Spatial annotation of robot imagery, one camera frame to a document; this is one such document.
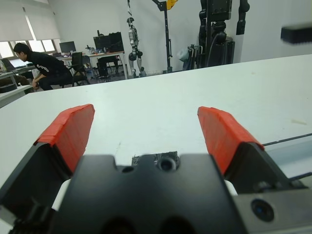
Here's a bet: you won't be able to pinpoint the black stand pole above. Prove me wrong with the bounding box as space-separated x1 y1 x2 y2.
151 0 174 73

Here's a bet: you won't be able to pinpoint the small black monitor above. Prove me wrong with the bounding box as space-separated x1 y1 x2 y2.
58 41 77 53

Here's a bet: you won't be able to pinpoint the white work desk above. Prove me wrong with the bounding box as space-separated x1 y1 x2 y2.
0 65 35 108

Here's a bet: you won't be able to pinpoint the large black monitor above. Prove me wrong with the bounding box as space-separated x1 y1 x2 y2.
93 32 124 53

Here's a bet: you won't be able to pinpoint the wooden-top office desk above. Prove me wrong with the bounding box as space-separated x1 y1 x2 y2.
84 50 129 80

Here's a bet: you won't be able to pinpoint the white humanoid robot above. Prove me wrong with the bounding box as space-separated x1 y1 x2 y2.
126 17 145 78

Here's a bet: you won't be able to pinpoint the black office chair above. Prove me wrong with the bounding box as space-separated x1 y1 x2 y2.
70 51 91 86

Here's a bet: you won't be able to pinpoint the person in black shirt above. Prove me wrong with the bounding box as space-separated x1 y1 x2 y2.
13 42 74 91

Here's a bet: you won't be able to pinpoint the white roller blind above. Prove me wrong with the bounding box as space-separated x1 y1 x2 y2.
0 0 61 42

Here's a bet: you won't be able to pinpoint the folded black tripods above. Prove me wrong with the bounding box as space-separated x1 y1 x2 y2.
187 44 203 71

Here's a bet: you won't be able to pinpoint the black humanoid robot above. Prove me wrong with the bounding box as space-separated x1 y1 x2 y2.
197 0 250 68

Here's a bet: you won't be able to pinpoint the translucent plastic bag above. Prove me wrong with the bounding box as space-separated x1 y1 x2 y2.
178 48 190 63

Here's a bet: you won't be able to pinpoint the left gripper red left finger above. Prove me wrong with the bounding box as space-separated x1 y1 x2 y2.
0 104 96 220

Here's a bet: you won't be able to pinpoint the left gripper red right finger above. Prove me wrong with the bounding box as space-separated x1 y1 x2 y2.
197 106 308 195

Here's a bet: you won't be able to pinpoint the black phone-like camera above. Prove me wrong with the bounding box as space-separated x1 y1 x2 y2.
280 20 312 45

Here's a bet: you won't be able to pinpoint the black laptop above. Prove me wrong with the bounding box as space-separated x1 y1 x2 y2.
8 58 28 69

